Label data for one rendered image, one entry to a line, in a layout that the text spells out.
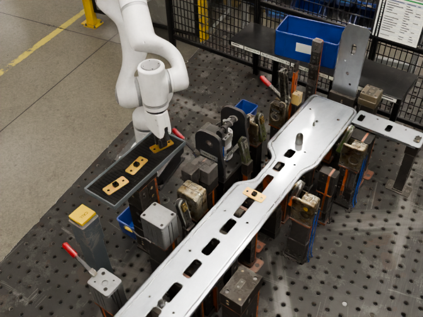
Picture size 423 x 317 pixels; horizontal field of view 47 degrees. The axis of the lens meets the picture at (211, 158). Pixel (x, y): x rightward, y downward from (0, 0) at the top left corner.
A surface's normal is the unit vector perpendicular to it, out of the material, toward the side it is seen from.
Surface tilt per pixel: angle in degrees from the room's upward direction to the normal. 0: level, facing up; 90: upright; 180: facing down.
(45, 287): 0
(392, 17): 90
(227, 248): 0
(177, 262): 0
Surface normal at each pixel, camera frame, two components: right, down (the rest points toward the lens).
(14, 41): -0.03, -0.71
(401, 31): -0.58, 0.58
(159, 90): 0.43, 0.62
